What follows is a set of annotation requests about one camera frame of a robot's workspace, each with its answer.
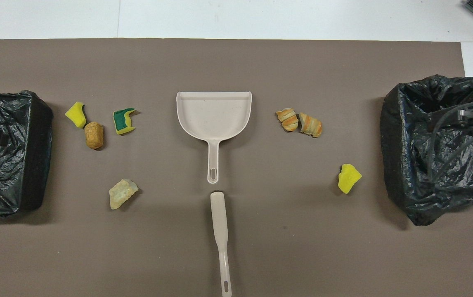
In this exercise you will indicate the croissant bread piece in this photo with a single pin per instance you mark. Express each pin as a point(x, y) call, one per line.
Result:
point(310, 125)
point(288, 119)

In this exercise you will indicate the brown textured bread roll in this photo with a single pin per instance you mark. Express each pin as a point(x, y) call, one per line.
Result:
point(94, 135)

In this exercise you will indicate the brown paper table mat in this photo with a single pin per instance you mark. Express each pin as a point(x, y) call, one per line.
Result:
point(236, 62)

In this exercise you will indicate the beige hand brush black bristles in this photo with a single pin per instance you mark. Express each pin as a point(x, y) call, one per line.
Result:
point(219, 214)

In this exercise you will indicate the beige plastic dustpan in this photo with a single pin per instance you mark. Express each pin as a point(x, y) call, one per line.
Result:
point(214, 115)

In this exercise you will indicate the black bag lined bin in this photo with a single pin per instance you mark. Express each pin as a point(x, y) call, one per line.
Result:
point(5, 165)
point(438, 189)

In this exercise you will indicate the green and yellow sponge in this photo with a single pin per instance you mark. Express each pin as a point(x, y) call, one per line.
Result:
point(120, 121)

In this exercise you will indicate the pale white bread chunk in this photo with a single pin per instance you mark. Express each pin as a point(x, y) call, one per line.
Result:
point(121, 194)

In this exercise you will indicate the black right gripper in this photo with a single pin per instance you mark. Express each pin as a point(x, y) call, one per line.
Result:
point(467, 113)

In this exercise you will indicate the yellow sponge piece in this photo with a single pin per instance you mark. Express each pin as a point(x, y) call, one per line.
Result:
point(348, 178)
point(76, 115)

